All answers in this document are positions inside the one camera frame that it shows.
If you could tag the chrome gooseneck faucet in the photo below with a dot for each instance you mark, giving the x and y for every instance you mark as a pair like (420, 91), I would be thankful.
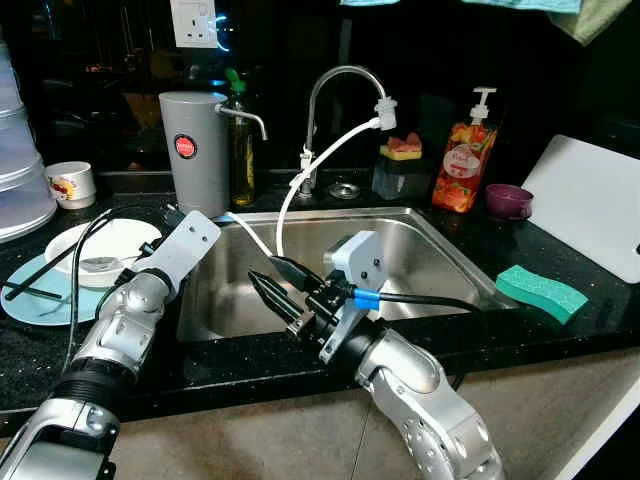
(320, 90)

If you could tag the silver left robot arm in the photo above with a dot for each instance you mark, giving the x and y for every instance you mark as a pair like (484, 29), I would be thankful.
(115, 335)

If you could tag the dark sponge holder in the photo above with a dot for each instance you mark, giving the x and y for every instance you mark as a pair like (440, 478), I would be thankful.
(400, 180)

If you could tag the black chopstick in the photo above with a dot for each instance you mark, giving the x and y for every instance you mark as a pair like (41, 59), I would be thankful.
(40, 273)
(35, 291)

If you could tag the white wall socket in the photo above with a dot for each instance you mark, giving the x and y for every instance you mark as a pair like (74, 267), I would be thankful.
(193, 22)

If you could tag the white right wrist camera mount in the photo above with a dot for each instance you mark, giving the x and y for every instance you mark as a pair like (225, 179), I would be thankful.
(358, 258)

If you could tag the white printed cup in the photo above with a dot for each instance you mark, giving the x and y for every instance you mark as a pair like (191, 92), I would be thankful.
(72, 187)

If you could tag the red yellow sponge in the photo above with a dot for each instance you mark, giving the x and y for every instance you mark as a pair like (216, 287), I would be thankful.
(404, 148)

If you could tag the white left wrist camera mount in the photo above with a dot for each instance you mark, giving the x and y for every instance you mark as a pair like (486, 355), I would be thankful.
(185, 245)

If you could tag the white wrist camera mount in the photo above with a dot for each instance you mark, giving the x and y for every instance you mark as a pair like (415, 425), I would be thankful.
(358, 258)
(185, 245)

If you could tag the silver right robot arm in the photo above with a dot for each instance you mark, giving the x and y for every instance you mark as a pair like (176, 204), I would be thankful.
(430, 400)

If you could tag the white filter outlet tube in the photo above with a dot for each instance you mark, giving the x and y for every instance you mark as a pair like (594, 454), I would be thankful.
(250, 232)

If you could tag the oil bottle with green cap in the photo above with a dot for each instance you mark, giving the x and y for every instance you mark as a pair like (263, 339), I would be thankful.
(243, 155)

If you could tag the white bowl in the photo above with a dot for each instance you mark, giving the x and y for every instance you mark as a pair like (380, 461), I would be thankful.
(110, 238)

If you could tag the translucent plastic container stack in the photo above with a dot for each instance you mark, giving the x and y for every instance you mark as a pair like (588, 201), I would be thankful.
(20, 170)

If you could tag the grey water filter canister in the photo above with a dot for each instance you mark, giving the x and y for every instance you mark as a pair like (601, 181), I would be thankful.
(195, 150)

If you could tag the stainless steel sink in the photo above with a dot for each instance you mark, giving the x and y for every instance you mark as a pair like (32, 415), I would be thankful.
(420, 255)

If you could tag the chrome countertop hole cover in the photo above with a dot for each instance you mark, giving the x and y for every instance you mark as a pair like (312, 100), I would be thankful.
(343, 189)

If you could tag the orange dish soap pump bottle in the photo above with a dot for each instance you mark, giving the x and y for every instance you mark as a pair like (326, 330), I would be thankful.
(465, 165)

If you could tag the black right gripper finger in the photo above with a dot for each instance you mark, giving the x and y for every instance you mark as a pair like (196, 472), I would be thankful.
(298, 272)
(275, 295)

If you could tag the light blue plate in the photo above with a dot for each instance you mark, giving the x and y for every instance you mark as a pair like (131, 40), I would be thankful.
(40, 310)

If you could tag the white cutting board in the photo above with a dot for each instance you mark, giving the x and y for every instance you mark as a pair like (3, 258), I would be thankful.
(590, 205)

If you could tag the purple cup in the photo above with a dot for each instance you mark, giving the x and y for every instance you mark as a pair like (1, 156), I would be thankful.
(510, 202)

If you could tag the olive green hanging cloth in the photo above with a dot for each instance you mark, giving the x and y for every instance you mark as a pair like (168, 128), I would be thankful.
(592, 20)

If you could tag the green sponge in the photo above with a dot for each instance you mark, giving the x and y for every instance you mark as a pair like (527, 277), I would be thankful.
(540, 292)

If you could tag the white faucet adapter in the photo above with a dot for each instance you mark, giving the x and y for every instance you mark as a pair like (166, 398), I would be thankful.
(386, 114)

